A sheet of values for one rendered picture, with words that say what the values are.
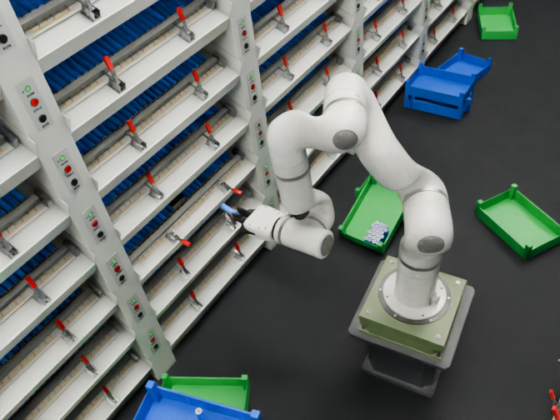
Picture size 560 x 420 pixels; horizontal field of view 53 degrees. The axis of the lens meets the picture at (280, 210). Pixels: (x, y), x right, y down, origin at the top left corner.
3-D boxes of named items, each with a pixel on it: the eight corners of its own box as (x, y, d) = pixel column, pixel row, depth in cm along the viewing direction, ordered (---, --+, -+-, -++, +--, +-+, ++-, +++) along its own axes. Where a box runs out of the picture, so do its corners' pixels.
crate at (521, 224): (564, 240, 227) (569, 227, 222) (525, 261, 222) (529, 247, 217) (511, 196, 247) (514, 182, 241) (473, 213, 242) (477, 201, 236)
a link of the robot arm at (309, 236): (295, 210, 163) (277, 232, 158) (334, 222, 156) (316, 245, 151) (301, 230, 168) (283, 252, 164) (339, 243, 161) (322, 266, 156)
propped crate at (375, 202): (383, 254, 232) (381, 247, 225) (341, 236, 241) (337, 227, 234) (415, 195, 240) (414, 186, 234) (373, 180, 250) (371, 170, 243)
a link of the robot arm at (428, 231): (439, 239, 164) (450, 178, 147) (447, 291, 151) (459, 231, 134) (397, 239, 166) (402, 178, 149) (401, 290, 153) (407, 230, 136)
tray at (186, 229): (253, 172, 209) (258, 157, 201) (139, 287, 177) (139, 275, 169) (212, 141, 212) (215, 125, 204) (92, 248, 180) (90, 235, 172)
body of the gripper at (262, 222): (290, 209, 164) (260, 200, 171) (270, 232, 159) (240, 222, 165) (295, 227, 169) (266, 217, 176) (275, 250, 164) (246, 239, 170)
